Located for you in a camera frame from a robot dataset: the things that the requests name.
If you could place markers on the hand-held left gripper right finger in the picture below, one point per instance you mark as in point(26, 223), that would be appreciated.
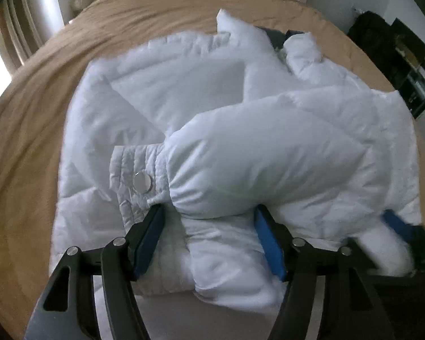
point(269, 244)

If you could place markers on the white puffer jacket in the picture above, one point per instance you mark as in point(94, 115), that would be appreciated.
point(255, 141)

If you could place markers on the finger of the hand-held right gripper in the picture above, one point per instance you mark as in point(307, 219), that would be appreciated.
point(395, 225)

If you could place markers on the black shelf unit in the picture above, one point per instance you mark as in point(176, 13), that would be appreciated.
point(396, 49)

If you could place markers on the window with light curtain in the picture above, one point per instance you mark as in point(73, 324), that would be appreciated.
point(7, 42)

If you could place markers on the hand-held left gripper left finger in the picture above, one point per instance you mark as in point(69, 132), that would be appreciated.
point(149, 241)

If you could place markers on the tan bed cover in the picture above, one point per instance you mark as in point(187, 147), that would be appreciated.
point(39, 113)

